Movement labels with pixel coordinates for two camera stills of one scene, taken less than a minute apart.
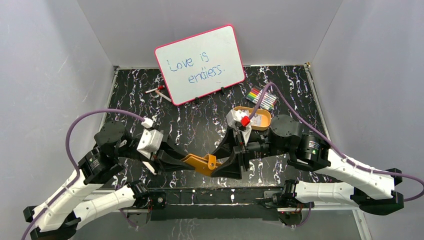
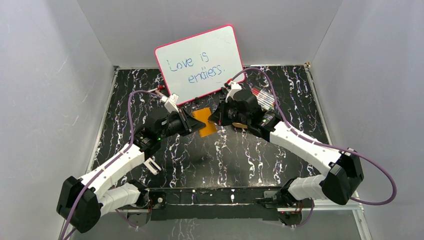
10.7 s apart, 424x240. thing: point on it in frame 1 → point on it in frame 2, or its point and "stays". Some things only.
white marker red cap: (159, 87) stays
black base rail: (217, 204) stays
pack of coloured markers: (269, 100) stays
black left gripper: (159, 153) → (186, 121)
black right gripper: (231, 170) → (216, 116)
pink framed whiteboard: (200, 64) stays
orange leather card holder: (203, 166) → (202, 114)
